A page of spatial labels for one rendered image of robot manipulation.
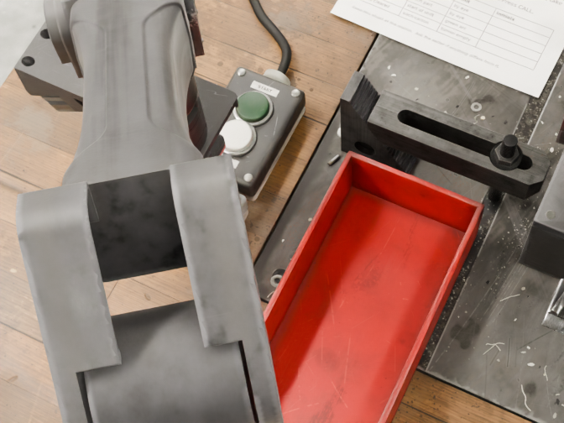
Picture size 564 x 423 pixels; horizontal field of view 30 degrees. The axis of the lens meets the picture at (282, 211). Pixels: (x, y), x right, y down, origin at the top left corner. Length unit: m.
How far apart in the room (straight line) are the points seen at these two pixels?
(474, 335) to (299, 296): 0.15
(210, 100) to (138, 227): 0.33
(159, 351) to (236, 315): 0.04
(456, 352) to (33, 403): 0.35
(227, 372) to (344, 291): 0.44
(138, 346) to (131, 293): 0.45
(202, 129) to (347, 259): 0.20
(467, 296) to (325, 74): 0.25
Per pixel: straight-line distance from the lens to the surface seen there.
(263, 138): 0.92
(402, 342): 0.87
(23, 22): 2.22
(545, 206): 0.83
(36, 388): 0.90
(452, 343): 0.87
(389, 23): 1.01
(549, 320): 0.80
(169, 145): 0.46
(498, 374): 0.87
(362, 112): 0.87
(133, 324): 0.46
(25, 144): 0.99
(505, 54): 1.00
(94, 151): 0.47
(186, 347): 0.45
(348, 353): 0.86
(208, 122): 0.78
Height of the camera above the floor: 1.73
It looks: 65 degrees down
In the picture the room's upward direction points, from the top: 8 degrees counter-clockwise
